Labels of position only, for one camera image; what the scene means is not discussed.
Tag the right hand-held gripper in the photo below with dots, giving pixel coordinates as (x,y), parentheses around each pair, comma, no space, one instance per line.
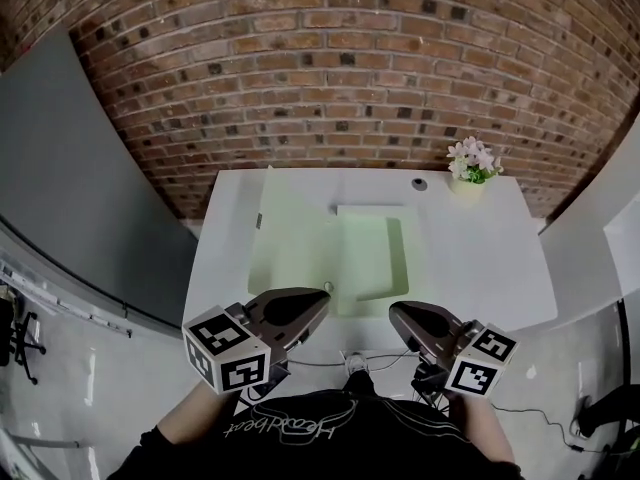
(470,363)

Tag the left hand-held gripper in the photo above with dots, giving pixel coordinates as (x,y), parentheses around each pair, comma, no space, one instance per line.
(230,348)

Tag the light green paper sheet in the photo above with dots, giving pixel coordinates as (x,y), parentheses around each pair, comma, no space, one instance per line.
(300,238)

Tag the person's right forearm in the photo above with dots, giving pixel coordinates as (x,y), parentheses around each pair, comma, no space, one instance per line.
(480,423)

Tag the person's left forearm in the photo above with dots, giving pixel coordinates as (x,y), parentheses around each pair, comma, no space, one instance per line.
(195,413)

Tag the white desk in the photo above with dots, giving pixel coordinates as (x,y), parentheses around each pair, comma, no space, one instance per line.
(475,268)

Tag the person's black trouser leg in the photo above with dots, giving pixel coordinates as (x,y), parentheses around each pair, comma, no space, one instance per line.
(360,383)

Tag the person's white shoe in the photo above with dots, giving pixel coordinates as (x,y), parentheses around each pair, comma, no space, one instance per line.
(356,363)

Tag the person's black shirt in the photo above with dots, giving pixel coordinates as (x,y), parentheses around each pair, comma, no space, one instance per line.
(350,448)

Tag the black curved pole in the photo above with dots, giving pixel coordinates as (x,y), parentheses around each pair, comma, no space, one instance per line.
(623,338)

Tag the white bookshelf cabinet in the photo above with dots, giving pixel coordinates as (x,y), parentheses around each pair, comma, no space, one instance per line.
(580,248)

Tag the white metal shelf rack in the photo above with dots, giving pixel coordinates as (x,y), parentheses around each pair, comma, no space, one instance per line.
(75,308)

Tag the potted pink flower plant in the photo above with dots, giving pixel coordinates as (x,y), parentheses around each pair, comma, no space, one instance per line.
(472,168)

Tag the black office chair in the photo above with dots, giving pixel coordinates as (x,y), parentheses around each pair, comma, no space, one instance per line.
(20,338)

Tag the grey refrigerator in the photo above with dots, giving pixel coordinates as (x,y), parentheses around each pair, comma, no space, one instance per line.
(75,193)

